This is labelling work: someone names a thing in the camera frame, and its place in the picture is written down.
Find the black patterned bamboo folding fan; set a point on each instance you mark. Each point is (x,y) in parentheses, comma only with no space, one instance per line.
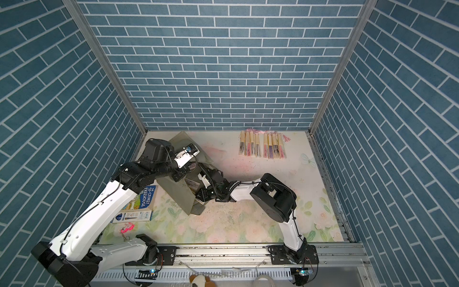
(242,143)

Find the pink keychain toy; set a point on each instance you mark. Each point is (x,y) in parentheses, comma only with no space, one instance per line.
(127,227)

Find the pink folding fan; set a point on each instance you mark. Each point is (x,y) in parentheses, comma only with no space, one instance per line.
(248,148)

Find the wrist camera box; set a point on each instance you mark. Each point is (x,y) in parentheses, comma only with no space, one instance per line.
(204,180)
(186,154)

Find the olive green canvas tote bag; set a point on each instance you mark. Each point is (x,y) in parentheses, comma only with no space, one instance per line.
(179,191)

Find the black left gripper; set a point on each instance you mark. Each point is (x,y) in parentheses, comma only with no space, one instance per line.
(170,155)

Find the purple folding fan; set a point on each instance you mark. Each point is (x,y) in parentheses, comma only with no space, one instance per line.
(270,146)

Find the pink teal fan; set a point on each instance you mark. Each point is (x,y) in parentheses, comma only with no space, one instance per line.
(282,149)

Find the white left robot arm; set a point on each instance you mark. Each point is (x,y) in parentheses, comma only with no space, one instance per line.
(71,257)

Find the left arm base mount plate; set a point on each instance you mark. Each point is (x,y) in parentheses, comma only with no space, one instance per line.
(162,256)

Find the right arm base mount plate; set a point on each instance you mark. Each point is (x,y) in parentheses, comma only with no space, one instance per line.
(281,255)

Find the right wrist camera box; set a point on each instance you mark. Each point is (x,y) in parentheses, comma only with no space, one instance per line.
(204,180)

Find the brown plush toy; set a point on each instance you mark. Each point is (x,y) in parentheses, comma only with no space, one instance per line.
(201,281)

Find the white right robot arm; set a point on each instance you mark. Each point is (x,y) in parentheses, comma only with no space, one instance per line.
(275,198)

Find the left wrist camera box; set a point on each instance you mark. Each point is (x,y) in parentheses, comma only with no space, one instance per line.
(186,154)

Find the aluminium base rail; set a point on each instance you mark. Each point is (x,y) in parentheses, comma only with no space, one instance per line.
(341,264)

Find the blue illustrated book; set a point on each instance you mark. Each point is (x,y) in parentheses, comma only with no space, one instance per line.
(143,201)

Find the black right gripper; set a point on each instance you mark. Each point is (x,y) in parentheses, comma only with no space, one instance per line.
(202,193)

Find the white blue small box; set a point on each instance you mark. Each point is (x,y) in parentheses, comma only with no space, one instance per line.
(133,216)

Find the white black-inked fan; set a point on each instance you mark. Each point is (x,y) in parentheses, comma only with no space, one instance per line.
(194,186)

